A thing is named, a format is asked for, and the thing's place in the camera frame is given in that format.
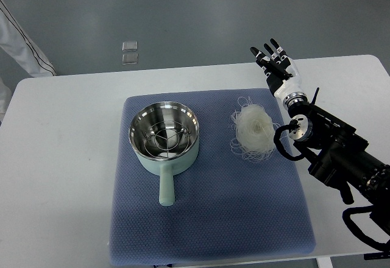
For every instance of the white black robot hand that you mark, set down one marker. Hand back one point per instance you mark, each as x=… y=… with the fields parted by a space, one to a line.
x=282 y=75

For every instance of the white vermicelli nest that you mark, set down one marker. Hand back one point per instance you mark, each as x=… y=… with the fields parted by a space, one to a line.
x=254 y=131

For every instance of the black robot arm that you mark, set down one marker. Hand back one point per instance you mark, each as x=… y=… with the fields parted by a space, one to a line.
x=338 y=159

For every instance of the mint green steel pot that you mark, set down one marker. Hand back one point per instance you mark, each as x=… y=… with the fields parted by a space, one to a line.
x=157 y=116

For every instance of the blue quilted mat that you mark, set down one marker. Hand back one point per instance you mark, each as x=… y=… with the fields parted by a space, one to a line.
x=225 y=206

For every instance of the lower floor socket plate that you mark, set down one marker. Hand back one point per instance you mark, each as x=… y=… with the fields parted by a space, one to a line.
x=130 y=58

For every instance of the floor socket plate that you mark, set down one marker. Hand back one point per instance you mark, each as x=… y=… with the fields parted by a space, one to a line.
x=128 y=46
x=130 y=58

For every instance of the upper floor socket plate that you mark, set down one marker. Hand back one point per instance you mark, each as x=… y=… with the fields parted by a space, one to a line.
x=128 y=46

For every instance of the person in white clothing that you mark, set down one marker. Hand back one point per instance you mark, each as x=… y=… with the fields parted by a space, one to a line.
x=17 y=44

